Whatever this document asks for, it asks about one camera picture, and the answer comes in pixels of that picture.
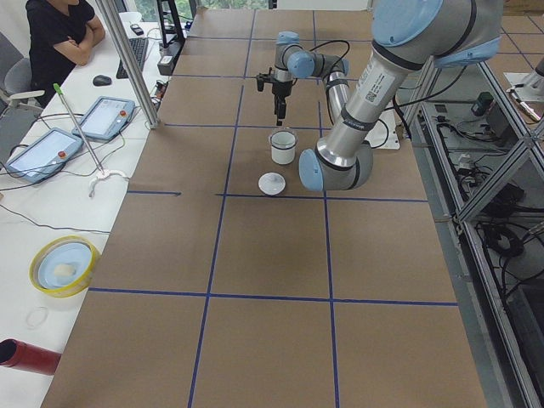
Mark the teach pendant near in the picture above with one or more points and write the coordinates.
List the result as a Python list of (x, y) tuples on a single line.
[(44, 157)]

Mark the grey office chair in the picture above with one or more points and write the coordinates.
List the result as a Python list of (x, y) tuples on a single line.
[(19, 108)]

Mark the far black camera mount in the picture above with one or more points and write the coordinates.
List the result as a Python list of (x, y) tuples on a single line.
[(265, 78)]

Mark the teach pendant far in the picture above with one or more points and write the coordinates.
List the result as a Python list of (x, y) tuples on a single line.
[(106, 118)]

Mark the aluminium frame post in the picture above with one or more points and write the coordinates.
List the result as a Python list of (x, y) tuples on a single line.
[(121, 43)]

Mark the person in black shirt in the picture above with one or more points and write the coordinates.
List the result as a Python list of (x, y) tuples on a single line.
[(63, 36)]

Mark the white cup lid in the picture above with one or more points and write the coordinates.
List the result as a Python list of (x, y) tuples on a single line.
[(271, 184)]

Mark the clear plastic funnel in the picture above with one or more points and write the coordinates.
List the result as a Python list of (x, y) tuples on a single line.
[(283, 139)]

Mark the white enamel cup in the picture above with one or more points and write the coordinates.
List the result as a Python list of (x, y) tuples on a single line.
[(283, 157)]

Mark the black computer box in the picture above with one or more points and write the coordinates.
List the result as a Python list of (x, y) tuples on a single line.
[(169, 57)]

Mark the teach pendant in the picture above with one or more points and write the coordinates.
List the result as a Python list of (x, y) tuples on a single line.
[(106, 118), (44, 157)]

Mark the red cylinder bottle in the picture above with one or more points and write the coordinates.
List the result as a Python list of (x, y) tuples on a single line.
[(28, 357)]

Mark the grabber stick tool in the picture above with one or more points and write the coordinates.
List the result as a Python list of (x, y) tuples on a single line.
[(102, 173)]

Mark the black computer mouse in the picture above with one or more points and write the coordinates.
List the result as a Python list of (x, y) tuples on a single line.
[(101, 81)]

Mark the yellow tape roll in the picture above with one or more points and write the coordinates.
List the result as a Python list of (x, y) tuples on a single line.
[(64, 267)]

